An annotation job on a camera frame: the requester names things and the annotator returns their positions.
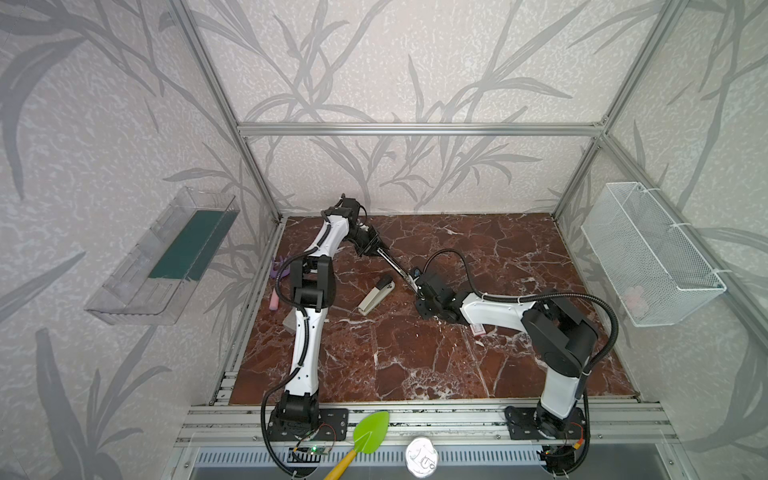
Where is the beige stapler black cap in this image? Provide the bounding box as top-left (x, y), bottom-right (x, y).
top-left (357, 274), bottom-right (395, 316)

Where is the white red staple box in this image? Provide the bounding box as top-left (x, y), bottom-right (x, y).
top-left (470, 324), bottom-right (486, 337)

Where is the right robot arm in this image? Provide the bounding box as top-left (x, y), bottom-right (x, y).
top-left (411, 273), bottom-right (619, 438)

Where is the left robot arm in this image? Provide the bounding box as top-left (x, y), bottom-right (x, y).
top-left (275, 198), bottom-right (383, 429)

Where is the purple pink toy rake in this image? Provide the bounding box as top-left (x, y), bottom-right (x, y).
top-left (269, 256), bottom-right (290, 312)

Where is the grey rectangular block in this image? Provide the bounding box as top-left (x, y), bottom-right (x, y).
top-left (282, 311), bottom-right (296, 335)

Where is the green plastic toy shovel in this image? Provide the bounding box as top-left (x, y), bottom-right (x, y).
top-left (325, 410), bottom-right (390, 480)

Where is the crumpled white paper cup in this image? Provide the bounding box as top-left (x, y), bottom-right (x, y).
top-left (405, 437), bottom-right (439, 479)

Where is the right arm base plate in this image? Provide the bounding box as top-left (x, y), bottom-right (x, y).
top-left (504, 406), bottom-right (587, 441)

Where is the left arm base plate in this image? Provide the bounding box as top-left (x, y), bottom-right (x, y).
top-left (266, 408), bottom-right (349, 442)

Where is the aluminium front rail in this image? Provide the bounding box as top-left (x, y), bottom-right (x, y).
top-left (175, 397), bottom-right (679, 448)

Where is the white wire mesh basket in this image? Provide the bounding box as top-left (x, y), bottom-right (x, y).
top-left (581, 182), bottom-right (727, 327)

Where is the clear plastic wall tray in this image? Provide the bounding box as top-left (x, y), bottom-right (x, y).
top-left (85, 187), bottom-right (240, 326)

